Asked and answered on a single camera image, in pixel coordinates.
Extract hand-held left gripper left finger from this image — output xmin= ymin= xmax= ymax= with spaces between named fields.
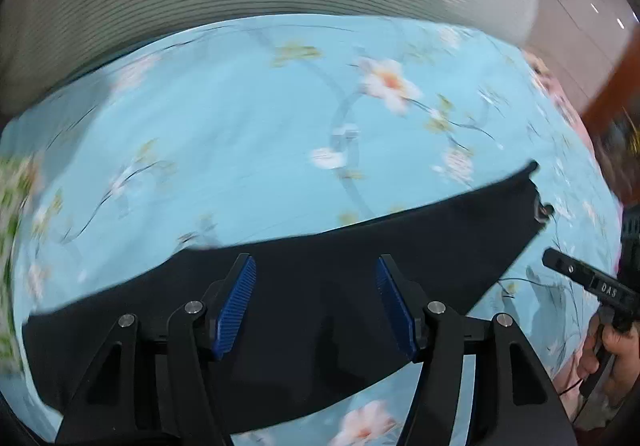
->
xmin=55 ymin=253 xmax=258 ymax=446

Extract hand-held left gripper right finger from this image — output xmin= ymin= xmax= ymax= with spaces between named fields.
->
xmin=375 ymin=253 xmax=578 ymax=446

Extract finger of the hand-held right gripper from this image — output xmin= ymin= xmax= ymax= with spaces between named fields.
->
xmin=542 ymin=248 xmax=640 ymax=333

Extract black pants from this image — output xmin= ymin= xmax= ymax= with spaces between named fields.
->
xmin=22 ymin=161 xmax=557 ymax=438

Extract person's right hand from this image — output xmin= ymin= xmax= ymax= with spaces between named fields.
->
xmin=577 ymin=313 xmax=640 ymax=408

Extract brown wooden furniture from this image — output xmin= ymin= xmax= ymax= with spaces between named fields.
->
xmin=581 ymin=38 xmax=640 ymax=129

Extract blue floral bedsheet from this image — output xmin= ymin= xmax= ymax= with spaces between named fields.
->
xmin=0 ymin=15 xmax=626 ymax=446

